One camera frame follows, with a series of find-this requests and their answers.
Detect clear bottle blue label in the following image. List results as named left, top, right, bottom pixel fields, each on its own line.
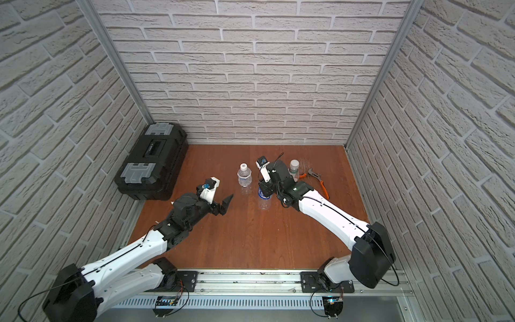
left=258, top=188, right=272, bottom=211

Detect clear labelled bottle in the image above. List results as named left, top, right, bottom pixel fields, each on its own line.
left=237, top=163, right=252, bottom=187

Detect grey white bottle cap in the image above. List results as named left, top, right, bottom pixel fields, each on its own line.
left=290, top=160, right=300, bottom=169

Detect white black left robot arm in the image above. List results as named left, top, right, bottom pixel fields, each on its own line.
left=42, top=193, right=233, bottom=321

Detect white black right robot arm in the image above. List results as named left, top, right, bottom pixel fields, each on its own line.
left=256, top=156, right=396, bottom=291

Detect black plastic toolbox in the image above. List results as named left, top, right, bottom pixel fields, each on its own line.
left=114, top=122, right=189, bottom=201

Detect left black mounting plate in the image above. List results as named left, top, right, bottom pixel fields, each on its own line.
left=152, top=258, right=198, bottom=292

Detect black mounting plate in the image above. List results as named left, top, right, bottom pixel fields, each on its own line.
left=152, top=258, right=198, bottom=292
left=300, top=271, right=355, bottom=294

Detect left controller circuit board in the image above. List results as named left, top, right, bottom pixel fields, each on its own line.
left=153, top=296, right=179, bottom=317

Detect controller circuit board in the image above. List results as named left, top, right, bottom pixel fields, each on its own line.
left=153, top=296, right=179, bottom=317
left=322, top=297, right=344, bottom=319

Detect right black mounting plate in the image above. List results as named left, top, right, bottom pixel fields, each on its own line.
left=300, top=271, right=355, bottom=294

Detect right controller circuit board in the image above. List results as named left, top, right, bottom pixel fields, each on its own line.
left=322, top=297, right=344, bottom=319

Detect right corner aluminium profile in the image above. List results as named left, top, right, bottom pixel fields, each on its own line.
left=344, top=0, right=424, bottom=150

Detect corner aluminium profile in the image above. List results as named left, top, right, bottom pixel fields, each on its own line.
left=76, top=0, right=155, bottom=125
left=344, top=0, right=424, bottom=150

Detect left corner aluminium profile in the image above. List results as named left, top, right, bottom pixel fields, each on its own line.
left=76, top=0, right=155, bottom=125

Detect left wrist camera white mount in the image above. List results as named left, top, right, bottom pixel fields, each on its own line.
left=197, top=177, right=220, bottom=205

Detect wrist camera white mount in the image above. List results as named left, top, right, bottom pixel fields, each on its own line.
left=256, top=156, right=271, bottom=182
left=197, top=177, right=220, bottom=205

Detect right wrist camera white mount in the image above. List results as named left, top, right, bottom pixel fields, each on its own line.
left=256, top=156, right=271, bottom=182

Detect orange handled pliers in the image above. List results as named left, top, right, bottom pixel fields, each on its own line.
left=299, top=169, right=330, bottom=200

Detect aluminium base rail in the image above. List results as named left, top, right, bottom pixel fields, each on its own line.
left=116, top=269, right=414, bottom=310

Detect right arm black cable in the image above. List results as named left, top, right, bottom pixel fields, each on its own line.
left=309, top=196, right=400, bottom=287

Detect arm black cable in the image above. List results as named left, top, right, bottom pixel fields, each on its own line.
left=309, top=196, right=400, bottom=287
left=17, top=225, right=158, bottom=322

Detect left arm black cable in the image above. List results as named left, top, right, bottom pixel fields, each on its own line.
left=17, top=225, right=158, bottom=322

